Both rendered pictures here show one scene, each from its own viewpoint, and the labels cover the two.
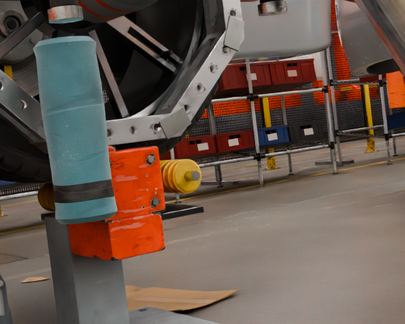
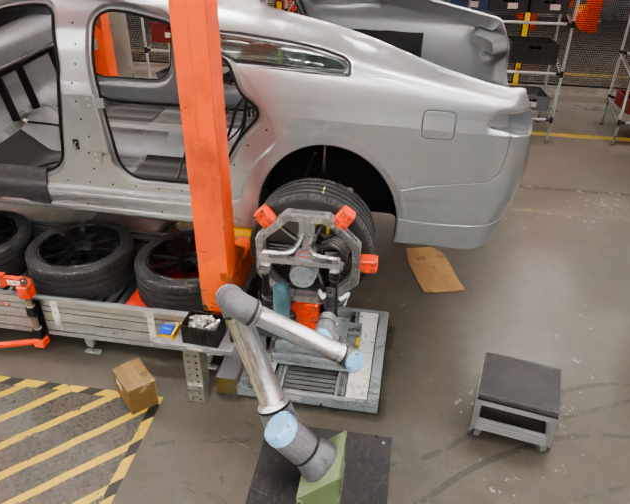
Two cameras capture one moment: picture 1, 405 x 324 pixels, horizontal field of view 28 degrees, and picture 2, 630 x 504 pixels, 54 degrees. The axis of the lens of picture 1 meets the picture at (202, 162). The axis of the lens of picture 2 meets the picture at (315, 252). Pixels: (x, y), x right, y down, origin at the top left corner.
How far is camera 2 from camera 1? 2.75 m
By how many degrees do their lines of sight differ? 50
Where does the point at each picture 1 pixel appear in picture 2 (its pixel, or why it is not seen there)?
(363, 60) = not seen: outside the picture
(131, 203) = (305, 317)
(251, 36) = (429, 239)
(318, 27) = (471, 240)
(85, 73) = (280, 299)
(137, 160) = (309, 308)
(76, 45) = (279, 292)
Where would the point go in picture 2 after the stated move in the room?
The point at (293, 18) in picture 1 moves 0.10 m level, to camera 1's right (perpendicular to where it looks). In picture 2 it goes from (456, 235) to (471, 242)
